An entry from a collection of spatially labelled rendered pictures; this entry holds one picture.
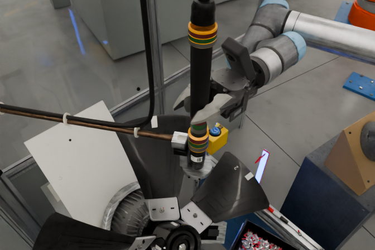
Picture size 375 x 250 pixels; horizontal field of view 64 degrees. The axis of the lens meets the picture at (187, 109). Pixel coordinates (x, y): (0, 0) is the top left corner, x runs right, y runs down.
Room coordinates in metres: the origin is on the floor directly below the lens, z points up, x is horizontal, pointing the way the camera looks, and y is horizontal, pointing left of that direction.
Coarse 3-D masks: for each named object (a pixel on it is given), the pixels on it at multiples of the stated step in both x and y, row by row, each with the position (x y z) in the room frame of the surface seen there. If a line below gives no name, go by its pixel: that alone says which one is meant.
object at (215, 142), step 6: (216, 126) 0.85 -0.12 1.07; (222, 132) 0.82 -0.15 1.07; (210, 138) 0.79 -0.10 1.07; (216, 138) 0.79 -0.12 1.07; (222, 138) 0.81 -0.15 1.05; (210, 144) 0.77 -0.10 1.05; (216, 144) 0.78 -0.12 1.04; (222, 144) 0.81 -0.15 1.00; (210, 150) 0.77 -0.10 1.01; (216, 150) 0.78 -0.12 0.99
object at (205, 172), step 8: (176, 136) 0.41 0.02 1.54; (176, 144) 0.39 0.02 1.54; (184, 144) 0.39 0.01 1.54; (176, 152) 0.39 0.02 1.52; (184, 152) 0.38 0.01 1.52; (184, 160) 0.39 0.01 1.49; (208, 160) 0.41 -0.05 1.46; (184, 168) 0.38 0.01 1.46; (192, 168) 0.38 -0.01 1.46; (208, 168) 0.38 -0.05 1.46; (192, 176) 0.36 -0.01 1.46; (200, 176) 0.36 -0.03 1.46
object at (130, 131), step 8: (8, 112) 0.48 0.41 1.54; (16, 112) 0.48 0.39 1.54; (24, 112) 0.48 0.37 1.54; (48, 120) 0.46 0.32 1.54; (56, 120) 0.46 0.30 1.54; (72, 120) 0.45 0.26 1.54; (96, 128) 0.44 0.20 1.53; (104, 128) 0.43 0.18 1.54; (112, 128) 0.43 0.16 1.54; (120, 128) 0.43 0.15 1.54; (128, 128) 0.43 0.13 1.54; (144, 136) 0.41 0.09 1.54; (152, 136) 0.41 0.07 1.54; (160, 136) 0.41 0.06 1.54; (168, 136) 0.41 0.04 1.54
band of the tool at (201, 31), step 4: (188, 24) 0.40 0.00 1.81; (192, 24) 0.41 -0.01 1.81; (216, 24) 0.40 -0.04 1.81; (192, 28) 0.39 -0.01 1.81; (196, 28) 0.42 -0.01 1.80; (200, 28) 0.42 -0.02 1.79; (208, 28) 0.42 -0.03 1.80; (212, 28) 0.41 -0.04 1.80; (216, 28) 0.39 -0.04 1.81; (188, 32) 0.39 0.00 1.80; (196, 32) 0.38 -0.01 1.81; (200, 32) 0.38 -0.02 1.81; (204, 32) 0.38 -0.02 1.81; (208, 32) 0.38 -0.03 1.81; (212, 32) 0.38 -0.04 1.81; (192, 36) 0.38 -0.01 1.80; (200, 44) 0.38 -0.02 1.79; (204, 44) 0.37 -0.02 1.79
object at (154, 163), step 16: (144, 128) 0.55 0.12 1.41; (160, 128) 0.55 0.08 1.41; (176, 128) 0.55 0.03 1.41; (128, 144) 0.52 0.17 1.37; (144, 144) 0.52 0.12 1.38; (160, 144) 0.52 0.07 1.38; (144, 160) 0.49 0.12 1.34; (160, 160) 0.48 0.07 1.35; (176, 160) 0.48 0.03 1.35; (144, 176) 0.46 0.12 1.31; (160, 176) 0.45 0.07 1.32; (176, 176) 0.45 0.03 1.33; (144, 192) 0.43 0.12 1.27; (160, 192) 0.42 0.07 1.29; (176, 192) 0.41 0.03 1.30
